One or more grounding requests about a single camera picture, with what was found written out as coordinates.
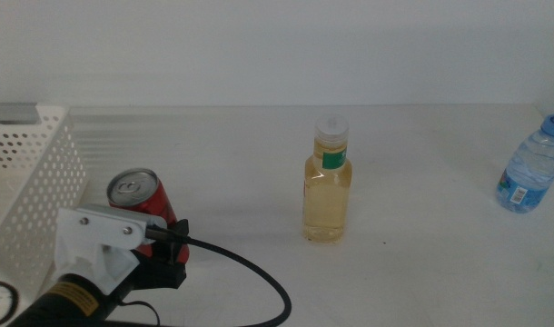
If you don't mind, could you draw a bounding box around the red cola can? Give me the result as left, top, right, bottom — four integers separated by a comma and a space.
106, 167, 191, 265

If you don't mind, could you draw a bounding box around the yellow liquid bottle white cap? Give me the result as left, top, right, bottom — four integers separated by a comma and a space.
302, 114, 353, 243

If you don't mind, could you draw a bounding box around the clear water bottle blue cap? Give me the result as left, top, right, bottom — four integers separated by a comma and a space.
494, 113, 554, 214

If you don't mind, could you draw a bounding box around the white perforated plastic basket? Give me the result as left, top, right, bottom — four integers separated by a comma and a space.
0, 103, 88, 302

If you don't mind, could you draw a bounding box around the thin black wire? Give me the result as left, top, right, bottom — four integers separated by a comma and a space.
117, 299, 163, 327
0, 280, 20, 327

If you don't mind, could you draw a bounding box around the thick black braided cable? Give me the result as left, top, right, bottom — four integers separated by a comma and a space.
144, 226, 292, 327

